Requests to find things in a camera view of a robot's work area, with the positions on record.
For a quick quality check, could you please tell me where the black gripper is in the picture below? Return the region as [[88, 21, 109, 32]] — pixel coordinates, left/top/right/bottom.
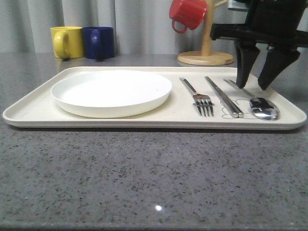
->
[[210, 0, 308, 90]]

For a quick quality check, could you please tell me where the silver spoon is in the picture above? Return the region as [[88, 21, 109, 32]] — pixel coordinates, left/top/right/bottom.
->
[[224, 78, 281, 121]]

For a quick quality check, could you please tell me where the silver fork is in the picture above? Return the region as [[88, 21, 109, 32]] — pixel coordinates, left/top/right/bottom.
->
[[180, 77, 214, 117]]

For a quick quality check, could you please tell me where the white round plate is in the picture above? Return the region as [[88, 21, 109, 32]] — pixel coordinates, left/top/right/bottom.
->
[[51, 70, 172, 118]]

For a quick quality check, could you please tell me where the wooden mug tree stand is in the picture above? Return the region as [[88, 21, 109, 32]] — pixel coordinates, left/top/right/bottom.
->
[[177, 0, 234, 66]]

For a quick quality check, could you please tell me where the cream rabbit serving tray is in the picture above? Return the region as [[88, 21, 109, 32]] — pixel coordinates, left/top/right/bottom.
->
[[2, 66, 307, 130]]

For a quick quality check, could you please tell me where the red mug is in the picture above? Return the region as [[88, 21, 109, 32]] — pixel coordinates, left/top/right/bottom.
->
[[169, 0, 207, 34]]

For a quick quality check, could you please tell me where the dark blue mug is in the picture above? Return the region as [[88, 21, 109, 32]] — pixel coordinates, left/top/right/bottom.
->
[[81, 26, 116, 60]]

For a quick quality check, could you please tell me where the yellow mug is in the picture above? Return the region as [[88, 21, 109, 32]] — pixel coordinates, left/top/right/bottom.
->
[[50, 26, 84, 59]]

